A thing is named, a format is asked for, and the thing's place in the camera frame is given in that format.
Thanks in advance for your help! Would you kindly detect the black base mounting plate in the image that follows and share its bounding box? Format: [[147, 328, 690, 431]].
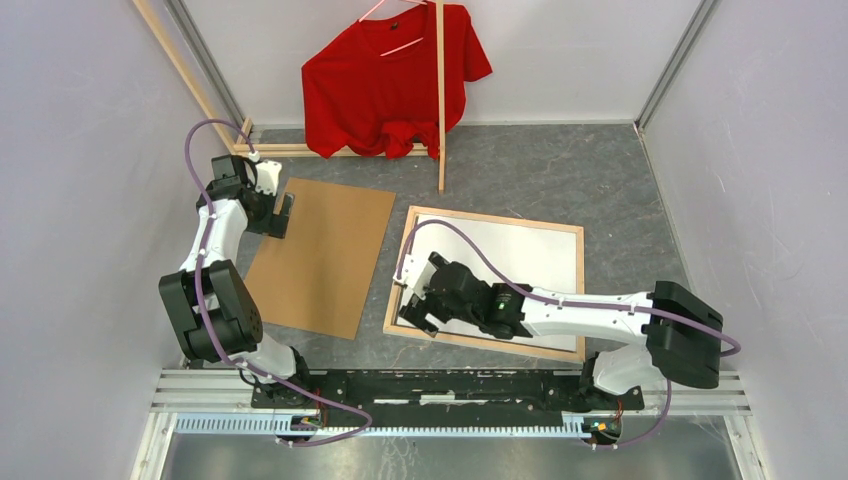
[[291, 369, 645, 413]]

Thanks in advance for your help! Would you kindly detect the left aluminium corner post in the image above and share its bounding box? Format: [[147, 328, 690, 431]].
[[164, 0, 246, 125]]

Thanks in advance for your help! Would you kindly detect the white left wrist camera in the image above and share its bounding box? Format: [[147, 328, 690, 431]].
[[255, 160, 282, 196]]

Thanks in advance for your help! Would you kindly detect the light wooden picture frame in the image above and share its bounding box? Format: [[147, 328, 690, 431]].
[[382, 205, 587, 365]]

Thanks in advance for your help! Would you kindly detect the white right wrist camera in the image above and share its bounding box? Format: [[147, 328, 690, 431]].
[[393, 254, 437, 298]]

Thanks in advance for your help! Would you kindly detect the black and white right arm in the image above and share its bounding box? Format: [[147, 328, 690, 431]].
[[393, 252, 728, 408]]

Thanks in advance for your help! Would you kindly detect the aluminium rail frame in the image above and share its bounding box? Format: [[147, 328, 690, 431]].
[[132, 369, 768, 479]]

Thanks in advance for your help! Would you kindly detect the red t-shirt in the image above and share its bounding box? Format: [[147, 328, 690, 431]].
[[301, 2, 493, 159]]

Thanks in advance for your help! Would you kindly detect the brown cardboard backing board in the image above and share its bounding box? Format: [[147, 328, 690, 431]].
[[245, 178, 396, 340]]

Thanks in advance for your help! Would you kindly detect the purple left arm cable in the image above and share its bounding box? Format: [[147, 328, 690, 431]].
[[183, 119, 374, 449]]

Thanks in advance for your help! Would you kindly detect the right aluminium corner post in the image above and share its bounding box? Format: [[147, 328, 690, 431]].
[[634, 0, 720, 136]]

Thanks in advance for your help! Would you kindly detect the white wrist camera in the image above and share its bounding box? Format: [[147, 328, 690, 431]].
[[255, 160, 282, 196], [393, 254, 437, 298]]

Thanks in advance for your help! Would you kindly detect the aluminium corner post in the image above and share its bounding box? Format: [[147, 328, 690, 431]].
[[634, 0, 720, 136], [164, 0, 246, 125]]

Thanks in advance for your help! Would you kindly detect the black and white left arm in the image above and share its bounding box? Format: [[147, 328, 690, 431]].
[[158, 154, 314, 408]]

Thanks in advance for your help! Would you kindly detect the wooden clothes rack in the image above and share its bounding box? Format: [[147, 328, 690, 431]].
[[132, 0, 447, 194]]

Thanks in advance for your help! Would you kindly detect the pink clothes hanger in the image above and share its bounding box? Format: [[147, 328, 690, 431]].
[[353, 1, 430, 58]]

